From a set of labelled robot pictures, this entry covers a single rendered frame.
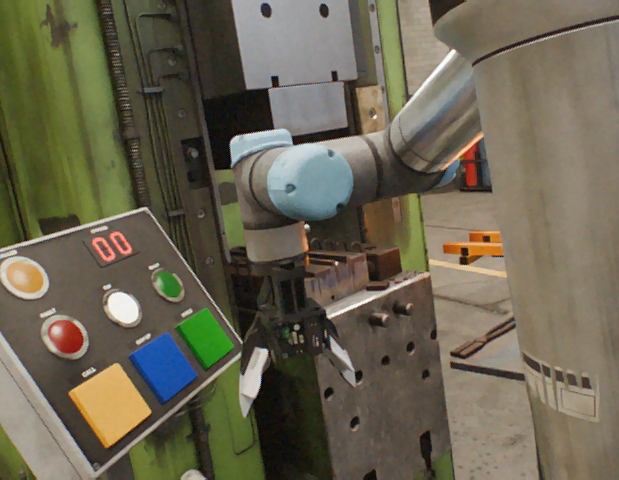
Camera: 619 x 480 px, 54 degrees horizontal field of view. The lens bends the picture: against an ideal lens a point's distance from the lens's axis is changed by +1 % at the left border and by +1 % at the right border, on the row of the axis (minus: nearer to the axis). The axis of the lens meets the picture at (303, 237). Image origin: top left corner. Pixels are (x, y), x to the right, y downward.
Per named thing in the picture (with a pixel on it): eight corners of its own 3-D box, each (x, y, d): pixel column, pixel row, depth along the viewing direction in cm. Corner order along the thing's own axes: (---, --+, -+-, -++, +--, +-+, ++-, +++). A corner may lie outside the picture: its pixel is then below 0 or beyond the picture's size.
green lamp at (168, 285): (190, 295, 89) (184, 267, 88) (161, 305, 86) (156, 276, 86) (179, 293, 92) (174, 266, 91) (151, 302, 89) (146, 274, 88)
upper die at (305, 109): (348, 126, 128) (342, 81, 126) (276, 139, 115) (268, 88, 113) (235, 142, 159) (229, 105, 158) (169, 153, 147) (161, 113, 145)
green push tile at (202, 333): (235, 346, 91) (206, 306, 91) (209, 367, 84) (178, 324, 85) (227, 352, 92) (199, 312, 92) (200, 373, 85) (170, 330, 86)
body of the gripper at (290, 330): (274, 371, 70) (257, 272, 68) (259, 347, 79) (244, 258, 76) (335, 355, 72) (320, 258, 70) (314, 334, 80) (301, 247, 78)
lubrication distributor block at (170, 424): (191, 436, 118) (178, 370, 115) (162, 451, 114) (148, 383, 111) (182, 431, 120) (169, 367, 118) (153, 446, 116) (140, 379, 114)
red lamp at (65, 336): (94, 349, 71) (86, 314, 71) (54, 364, 69) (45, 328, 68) (84, 345, 74) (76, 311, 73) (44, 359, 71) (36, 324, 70)
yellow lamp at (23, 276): (53, 291, 72) (45, 255, 71) (11, 303, 69) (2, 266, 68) (44, 288, 74) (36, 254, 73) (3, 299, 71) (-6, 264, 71)
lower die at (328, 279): (370, 286, 134) (364, 249, 133) (303, 314, 122) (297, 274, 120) (257, 270, 166) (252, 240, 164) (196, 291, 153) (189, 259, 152)
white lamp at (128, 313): (147, 319, 80) (141, 288, 80) (114, 331, 77) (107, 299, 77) (137, 316, 83) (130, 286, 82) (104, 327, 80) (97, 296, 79)
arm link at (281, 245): (238, 225, 76) (299, 213, 78) (244, 260, 77) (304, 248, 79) (249, 233, 69) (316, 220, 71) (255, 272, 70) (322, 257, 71)
